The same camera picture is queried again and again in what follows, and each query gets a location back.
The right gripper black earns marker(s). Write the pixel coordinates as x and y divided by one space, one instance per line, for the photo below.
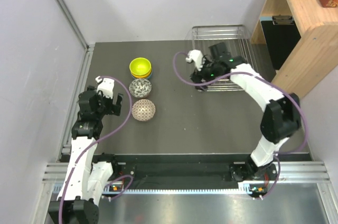
197 76

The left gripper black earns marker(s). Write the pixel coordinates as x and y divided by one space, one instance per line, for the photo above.
114 108

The brown lattice patterned bowl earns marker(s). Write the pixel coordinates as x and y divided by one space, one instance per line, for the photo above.
143 110

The black white patterned bowl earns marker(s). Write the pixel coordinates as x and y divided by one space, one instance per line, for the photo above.
140 88

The metal wire dish rack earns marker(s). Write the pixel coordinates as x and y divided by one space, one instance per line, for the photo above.
224 43

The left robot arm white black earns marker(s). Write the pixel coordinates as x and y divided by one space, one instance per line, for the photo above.
87 173

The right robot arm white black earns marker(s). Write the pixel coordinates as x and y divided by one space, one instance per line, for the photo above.
281 110

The orange bowl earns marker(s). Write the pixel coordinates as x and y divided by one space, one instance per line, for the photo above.
143 75

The yellow-green bowl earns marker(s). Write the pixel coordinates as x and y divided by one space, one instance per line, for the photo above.
140 67

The blue bowl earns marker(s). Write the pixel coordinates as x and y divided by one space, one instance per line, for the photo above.
146 77

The black clipboard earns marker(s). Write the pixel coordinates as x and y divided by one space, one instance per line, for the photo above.
281 36

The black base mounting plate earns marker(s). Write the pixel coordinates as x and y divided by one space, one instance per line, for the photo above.
189 176

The wooden shelf unit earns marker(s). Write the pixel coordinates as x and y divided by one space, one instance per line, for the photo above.
315 54

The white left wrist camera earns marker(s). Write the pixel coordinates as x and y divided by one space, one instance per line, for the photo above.
105 86

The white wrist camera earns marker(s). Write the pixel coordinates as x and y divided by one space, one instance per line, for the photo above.
105 86
197 57

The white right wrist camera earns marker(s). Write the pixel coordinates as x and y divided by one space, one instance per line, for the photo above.
197 57

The aluminium corner post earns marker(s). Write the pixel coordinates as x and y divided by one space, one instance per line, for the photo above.
70 19

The aluminium frame rail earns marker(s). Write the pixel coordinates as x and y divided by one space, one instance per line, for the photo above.
303 172

